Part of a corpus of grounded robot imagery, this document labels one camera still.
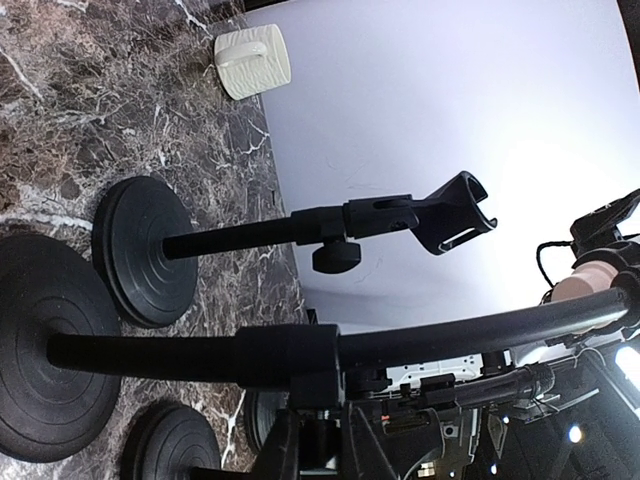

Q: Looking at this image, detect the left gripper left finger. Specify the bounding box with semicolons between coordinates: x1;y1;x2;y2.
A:
252;410;300;480

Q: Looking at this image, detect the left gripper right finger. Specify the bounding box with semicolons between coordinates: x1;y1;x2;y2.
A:
342;402;440;479

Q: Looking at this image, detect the black mic stand cream mic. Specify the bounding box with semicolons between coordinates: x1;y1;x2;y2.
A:
1;235;639;463

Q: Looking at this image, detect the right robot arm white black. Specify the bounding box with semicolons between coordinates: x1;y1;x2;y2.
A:
347;342;639;479

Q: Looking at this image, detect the beige mug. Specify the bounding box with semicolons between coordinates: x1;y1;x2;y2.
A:
213;24;292;100

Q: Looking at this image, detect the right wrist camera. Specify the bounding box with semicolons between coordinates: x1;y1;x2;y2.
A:
570;189;639;258

